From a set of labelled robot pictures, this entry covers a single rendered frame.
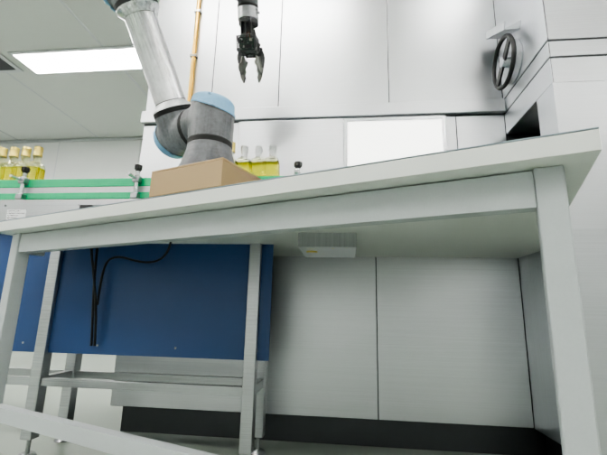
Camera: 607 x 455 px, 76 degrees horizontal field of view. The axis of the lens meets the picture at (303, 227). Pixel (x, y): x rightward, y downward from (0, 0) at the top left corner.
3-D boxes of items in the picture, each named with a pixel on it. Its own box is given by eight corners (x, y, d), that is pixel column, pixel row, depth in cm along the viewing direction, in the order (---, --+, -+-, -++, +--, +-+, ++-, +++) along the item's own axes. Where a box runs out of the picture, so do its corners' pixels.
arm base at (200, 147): (217, 165, 90) (220, 126, 92) (163, 171, 95) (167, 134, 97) (247, 186, 104) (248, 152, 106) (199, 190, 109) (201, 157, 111)
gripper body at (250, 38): (235, 52, 138) (234, 16, 137) (242, 60, 147) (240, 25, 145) (256, 51, 138) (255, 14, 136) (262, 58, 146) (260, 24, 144)
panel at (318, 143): (448, 193, 160) (443, 118, 167) (450, 191, 157) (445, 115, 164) (236, 195, 170) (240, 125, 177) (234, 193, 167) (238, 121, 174)
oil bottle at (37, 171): (39, 211, 165) (50, 150, 171) (28, 208, 159) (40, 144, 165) (27, 211, 165) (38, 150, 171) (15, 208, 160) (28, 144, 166)
